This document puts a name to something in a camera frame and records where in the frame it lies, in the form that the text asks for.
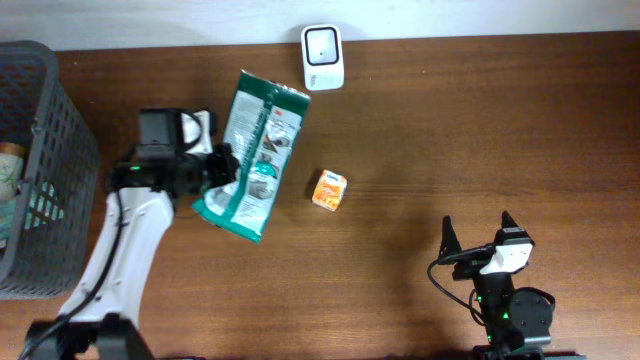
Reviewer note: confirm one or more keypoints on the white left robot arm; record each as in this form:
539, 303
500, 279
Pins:
103, 310

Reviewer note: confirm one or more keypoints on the light green wipes packet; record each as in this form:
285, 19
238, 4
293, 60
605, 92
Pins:
43, 207

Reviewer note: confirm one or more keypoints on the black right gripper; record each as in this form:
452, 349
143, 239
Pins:
449, 243

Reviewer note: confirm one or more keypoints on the dark grey plastic basket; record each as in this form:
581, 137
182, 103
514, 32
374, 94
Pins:
37, 114

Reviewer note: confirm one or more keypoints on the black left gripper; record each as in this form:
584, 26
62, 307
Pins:
220, 166

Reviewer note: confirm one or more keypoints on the white barcode scanner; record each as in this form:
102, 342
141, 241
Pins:
323, 58

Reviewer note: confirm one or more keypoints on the orange tissue pack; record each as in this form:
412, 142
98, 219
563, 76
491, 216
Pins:
329, 190

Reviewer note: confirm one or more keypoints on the green 3M gloves package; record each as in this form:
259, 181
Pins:
264, 122

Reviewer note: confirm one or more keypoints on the white bamboo print tube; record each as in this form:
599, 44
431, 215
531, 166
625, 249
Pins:
12, 162

